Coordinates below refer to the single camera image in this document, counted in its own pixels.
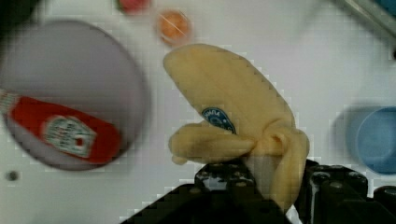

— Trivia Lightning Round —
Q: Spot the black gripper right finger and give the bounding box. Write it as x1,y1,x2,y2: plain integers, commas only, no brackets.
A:
294,160,396,224

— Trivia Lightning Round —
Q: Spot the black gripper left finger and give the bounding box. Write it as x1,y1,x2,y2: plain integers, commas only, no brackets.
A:
121,160,291,224

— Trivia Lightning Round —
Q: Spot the yellow plush peeled banana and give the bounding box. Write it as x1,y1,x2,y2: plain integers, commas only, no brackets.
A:
163,44,309,211

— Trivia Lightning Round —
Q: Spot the blue plastic cup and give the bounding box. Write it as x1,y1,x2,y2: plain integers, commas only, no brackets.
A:
345,106,396,175

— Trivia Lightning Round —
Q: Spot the red plush ketchup bottle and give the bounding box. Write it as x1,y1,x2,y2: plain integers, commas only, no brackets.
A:
1,90,121,164

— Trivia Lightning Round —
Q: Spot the orange slice toy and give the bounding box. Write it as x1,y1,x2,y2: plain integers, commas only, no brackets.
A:
156,10,191,46

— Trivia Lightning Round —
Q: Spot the round grey plate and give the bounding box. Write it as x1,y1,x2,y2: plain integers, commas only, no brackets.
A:
1,21,149,171

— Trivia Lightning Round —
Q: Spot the plush strawberry with green top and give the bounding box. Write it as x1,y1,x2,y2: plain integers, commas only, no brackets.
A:
117,0,151,14

